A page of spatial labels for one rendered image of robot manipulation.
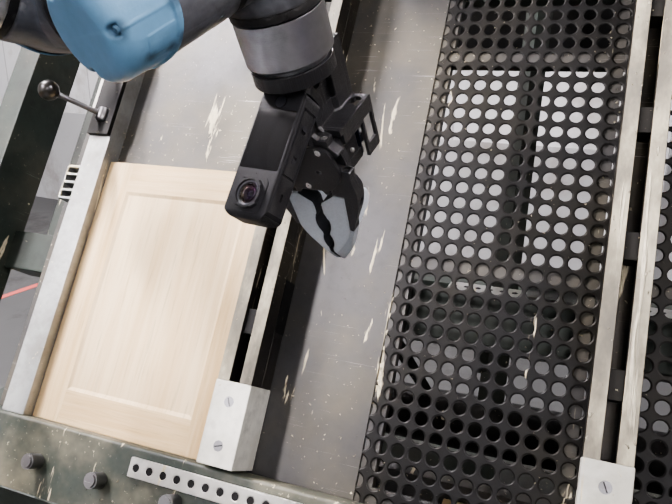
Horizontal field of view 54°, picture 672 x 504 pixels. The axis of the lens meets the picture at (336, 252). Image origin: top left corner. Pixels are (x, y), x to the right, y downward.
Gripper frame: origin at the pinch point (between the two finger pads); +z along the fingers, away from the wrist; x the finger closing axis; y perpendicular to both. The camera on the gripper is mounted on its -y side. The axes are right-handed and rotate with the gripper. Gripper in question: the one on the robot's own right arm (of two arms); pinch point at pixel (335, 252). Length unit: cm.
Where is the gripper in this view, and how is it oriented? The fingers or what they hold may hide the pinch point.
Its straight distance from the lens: 65.7
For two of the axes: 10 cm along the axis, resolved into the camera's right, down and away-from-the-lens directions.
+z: 2.3, 7.3, 6.5
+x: -8.6, -1.5, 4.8
